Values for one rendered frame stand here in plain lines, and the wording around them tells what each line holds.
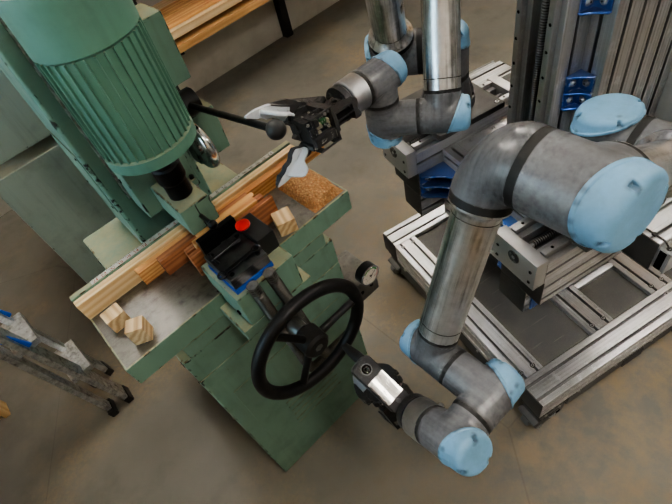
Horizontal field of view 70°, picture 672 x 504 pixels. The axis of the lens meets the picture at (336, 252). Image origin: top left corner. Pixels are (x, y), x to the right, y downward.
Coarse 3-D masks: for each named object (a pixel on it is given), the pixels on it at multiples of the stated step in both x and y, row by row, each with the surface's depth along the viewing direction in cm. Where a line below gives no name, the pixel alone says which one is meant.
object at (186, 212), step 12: (156, 192) 103; (192, 192) 101; (204, 192) 100; (168, 204) 100; (180, 204) 99; (192, 204) 98; (204, 204) 100; (180, 216) 99; (192, 216) 100; (216, 216) 104; (192, 228) 101
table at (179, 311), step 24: (312, 216) 109; (336, 216) 114; (288, 240) 106; (312, 240) 112; (192, 264) 106; (144, 288) 105; (168, 288) 103; (192, 288) 102; (144, 312) 100; (168, 312) 99; (192, 312) 98; (216, 312) 101; (120, 336) 98; (168, 336) 95; (192, 336) 100; (120, 360) 94; (144, 360) 94; (168, 360) 99
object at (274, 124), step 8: (184, 88) 106; (184, 96) 104; (192, 96) 105; (184, 104) 104; (192, 104) 103; (200, 104) 106; (192, 112) 106; (208, 112) 98; (216, 112) 95; (224, 112) 93; (232, 120) 90; (240, 120) 88; (248, 120) 86; (256, 120) 84; (272, 120) 79; (280, 120) 79; (264, 128) 82; (272, 128) 78; (280, 128) 79; (272, 136) 79; (280, 136) 79
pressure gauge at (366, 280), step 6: (360, 264) 124; (366, 264) 124; (372, 264) 124; (360, 270) 123; (366, 270) 123; (372, 270) 125; (378, 270) 126; (360, 276) 123; (366, 276) 124; (372, 276) 126; (360, 282) 125; (366, 282) 125; (372, 282) 127
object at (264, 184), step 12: (312, 156) 121; (276, 168) 116; (264, 180) 114; (240, 192) 113; (252, 192) 113; (264, 192) 116; (144, 264) 104; (156, 264) 104; (144, 276) 104; (156, 276) 106
